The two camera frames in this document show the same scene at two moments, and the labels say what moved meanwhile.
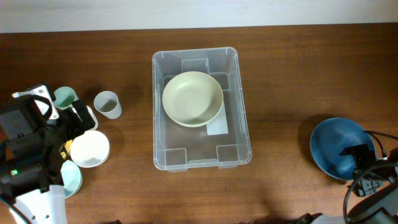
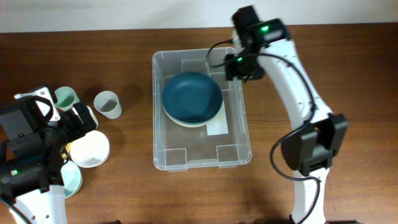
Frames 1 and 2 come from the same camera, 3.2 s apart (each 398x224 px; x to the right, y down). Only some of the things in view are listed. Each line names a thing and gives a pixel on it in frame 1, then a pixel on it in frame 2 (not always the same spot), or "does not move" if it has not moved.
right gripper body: [370, 173] -> [248, 67]
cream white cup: [91, 112] does not move
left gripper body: [68, 126] does not move
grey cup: [107, 104] does not move
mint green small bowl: [72, 178] does not move
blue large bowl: [333, 137] -> [191, 98]
